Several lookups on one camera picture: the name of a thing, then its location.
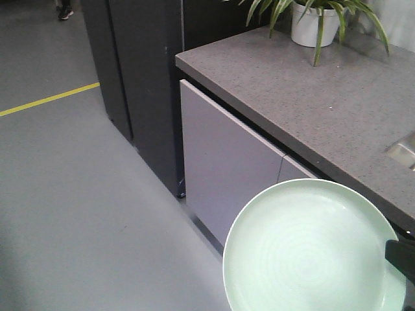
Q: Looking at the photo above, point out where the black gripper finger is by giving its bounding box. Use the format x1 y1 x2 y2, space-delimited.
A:
385 240 414 284

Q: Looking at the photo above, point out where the mint green ceramic plate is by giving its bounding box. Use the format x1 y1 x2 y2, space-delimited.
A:
222 178 407 310

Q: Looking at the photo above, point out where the stainless steel sink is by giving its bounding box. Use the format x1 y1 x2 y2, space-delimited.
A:
385 131 415 171

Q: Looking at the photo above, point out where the grey cabinet right side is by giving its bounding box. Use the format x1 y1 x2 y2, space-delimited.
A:
176 28 414 244

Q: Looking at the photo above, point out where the white plant pot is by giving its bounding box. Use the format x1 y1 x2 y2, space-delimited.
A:
291 1 340 48

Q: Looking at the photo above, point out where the green striped houseplant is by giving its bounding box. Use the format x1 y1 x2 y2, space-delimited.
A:
245 0 390 67

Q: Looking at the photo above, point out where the tall black cabinet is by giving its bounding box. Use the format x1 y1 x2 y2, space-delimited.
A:
80 0 273 199

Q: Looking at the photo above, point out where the person's black shoe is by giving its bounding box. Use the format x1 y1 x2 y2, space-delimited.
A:
58 0 74 21

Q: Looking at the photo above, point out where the yellow floor tape line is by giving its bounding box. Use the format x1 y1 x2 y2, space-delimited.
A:
1 82 100 117

